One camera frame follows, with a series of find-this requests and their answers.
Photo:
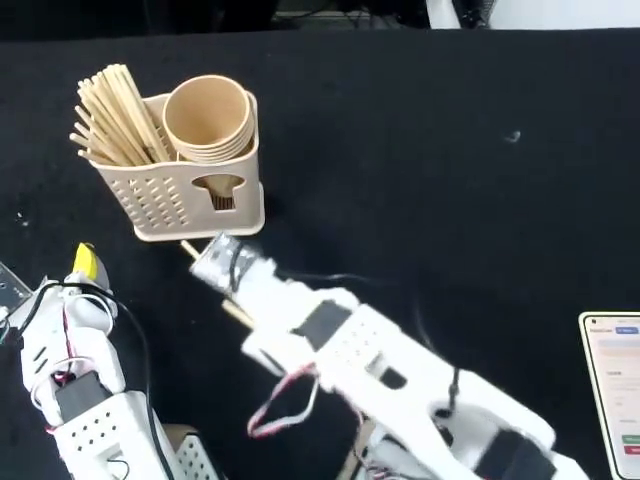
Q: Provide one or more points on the beige plastic basket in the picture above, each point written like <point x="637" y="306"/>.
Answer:
<point x="165" y="200"/>

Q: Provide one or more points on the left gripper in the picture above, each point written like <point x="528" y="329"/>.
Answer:
<point x="85" y="345"/>

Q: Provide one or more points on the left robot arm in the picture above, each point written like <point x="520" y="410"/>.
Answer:
<point x="110" y="430"/>

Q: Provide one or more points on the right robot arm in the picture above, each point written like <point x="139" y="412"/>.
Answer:
<point x="380" y="365"/>

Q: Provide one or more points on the brown paper cup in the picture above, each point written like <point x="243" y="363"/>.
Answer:
<point x="225" y="155"/>
<point x="226" y="150"/>
<point x="205" y="112"/>
<point x="216" y="190"/>
<point x="226" y="146"/>

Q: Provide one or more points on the wooden chopstick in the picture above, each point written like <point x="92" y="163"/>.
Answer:
<point x="134" y="112"/>
<point x="105" y="125"/>
<point x="237" y="314"/>
<point x="146" y="112"/>
<point x="90" y="157"/>
<point x="98" y="135"/>
<point x="124" y="117"/>
<point x="114" y="120"/>
<point x="94" y="142"/>
<point x="88" y="148"/>

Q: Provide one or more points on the brown cardboard piece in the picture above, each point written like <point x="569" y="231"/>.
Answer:
<point x="357" y="450"/>

